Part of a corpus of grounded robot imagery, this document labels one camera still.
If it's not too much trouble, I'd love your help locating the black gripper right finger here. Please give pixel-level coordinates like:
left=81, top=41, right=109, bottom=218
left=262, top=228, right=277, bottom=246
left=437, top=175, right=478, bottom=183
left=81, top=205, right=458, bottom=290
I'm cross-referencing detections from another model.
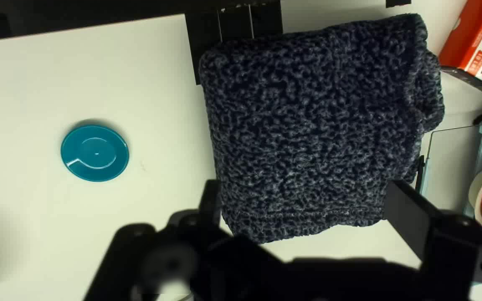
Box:
left=384, top=180, right=482, bottom=301

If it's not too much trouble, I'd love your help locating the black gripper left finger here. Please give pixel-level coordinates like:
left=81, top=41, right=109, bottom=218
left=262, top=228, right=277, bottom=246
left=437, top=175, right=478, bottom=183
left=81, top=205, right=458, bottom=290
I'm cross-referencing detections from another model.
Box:
left=84, top=178, right=240, bottom=301

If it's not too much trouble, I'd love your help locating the black slotted mounting plate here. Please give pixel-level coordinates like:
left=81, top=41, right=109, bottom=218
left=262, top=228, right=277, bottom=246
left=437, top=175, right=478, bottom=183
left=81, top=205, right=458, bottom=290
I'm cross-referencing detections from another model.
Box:
left=188, top=0, right=287, bottom=86

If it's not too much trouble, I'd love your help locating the teal round dish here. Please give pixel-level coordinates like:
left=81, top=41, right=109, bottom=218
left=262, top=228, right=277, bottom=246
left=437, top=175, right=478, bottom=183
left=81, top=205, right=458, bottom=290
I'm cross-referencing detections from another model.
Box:
left=59, top=119, right=131, bottom=185

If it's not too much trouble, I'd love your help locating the dark blue knitted blanket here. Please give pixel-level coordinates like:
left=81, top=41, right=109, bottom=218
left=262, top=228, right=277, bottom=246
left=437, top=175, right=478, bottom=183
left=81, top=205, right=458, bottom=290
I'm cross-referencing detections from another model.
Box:
left=198, top=14, right=447, bottom=246

